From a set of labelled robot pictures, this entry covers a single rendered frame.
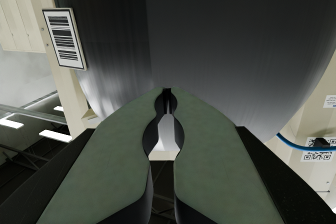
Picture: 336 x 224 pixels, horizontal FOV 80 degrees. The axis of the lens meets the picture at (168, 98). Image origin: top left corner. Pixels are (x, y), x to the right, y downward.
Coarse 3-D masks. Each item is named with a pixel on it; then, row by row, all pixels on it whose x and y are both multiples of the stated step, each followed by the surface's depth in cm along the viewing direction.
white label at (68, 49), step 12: (48, 12) 19; (60, 12) 19; (72, 12) 18; (48, 24) 20; (60, 24) 19; (72, 24) 19; (60, 36) 20; (72, 36) 19; (60, 48) 21; (72, 48) 20; (60, 60) 22; (72, 60) 21; (84, 60) 21
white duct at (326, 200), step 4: (332, 184) 96; (332, 188) 96; (328, 192) 96; (332, 192) 96; (328, 196) 96; (332, 196) 95; (324, 200) 97; (328, 200) 96; (332, 200) 95; (328, 204) 96; (332, 204) 96; (332, 208) 97
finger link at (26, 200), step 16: (80, 144) 8; (64, 160) 7; (32, 176) 6; (48, 176) 6; (64, 176) 6; (16, 192) 6; (32, 192) 6; (48, 192) 6; (0, 208) 6; (16, 208) 6; (32, 208) 6
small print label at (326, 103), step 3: (327, 96) 43; (330, 96) 43; (333, 96) 43; (327, 99) 43; (330, 99) 43; (333, 99) 43; (324, 102) 43; (327, 102) 43; (330, 102) 43; (333, 102) 43; (324, 105) 44; (327, 105) 44; (330, 105) 44; (333, 105) 44
